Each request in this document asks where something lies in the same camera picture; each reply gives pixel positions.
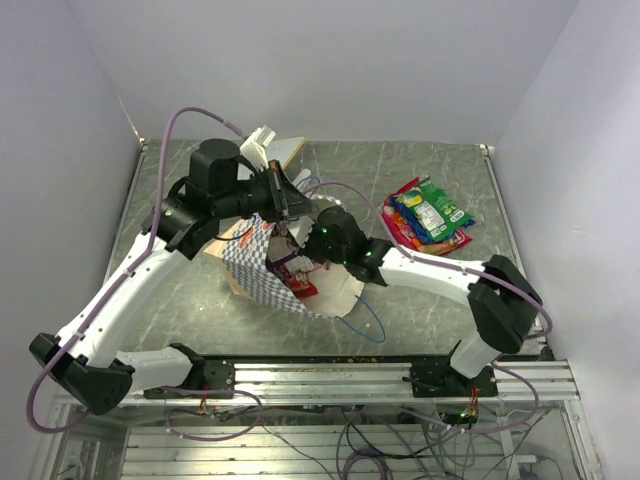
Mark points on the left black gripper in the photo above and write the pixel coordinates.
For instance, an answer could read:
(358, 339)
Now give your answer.
(284, 198)

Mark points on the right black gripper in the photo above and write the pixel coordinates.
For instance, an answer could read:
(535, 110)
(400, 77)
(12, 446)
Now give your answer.
(314, 230)

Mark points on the red snack pack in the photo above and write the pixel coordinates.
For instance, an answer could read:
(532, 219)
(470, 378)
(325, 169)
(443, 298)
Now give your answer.
(301, 286)

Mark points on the purple snack pack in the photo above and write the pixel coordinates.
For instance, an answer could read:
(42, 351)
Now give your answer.
(284, 259)

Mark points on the pink snack bag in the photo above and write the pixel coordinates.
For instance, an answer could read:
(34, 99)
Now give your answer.
(423, 217)

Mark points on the blue checkered paper bag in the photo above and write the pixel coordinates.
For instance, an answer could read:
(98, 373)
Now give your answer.
(242, 255)

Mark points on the orange Fox's candy bag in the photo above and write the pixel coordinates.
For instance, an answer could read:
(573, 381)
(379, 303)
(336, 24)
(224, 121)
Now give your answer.
(404, 235)

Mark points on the green snack pack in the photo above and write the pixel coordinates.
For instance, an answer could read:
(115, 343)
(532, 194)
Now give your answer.
(431, 213)

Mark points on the blue snack bag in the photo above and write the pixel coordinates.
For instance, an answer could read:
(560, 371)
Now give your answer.
(396, 204)

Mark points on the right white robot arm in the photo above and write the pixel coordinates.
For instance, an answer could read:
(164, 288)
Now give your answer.
(503, 304)

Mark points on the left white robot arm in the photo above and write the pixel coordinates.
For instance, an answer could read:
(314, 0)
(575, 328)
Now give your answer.
(84, 358)

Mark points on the white marker eraser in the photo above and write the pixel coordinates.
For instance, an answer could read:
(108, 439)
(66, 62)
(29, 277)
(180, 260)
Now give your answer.
(302, 176)

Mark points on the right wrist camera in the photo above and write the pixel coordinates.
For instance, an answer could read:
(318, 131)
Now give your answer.
(300, 229)

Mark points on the aluminium frame rail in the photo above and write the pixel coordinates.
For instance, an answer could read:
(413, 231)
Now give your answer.
(386, 382)

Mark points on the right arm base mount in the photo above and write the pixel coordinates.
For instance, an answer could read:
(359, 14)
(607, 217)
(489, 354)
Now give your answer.
(440, 380)

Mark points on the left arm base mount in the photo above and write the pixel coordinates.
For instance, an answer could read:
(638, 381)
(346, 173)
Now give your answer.
(214, 374)

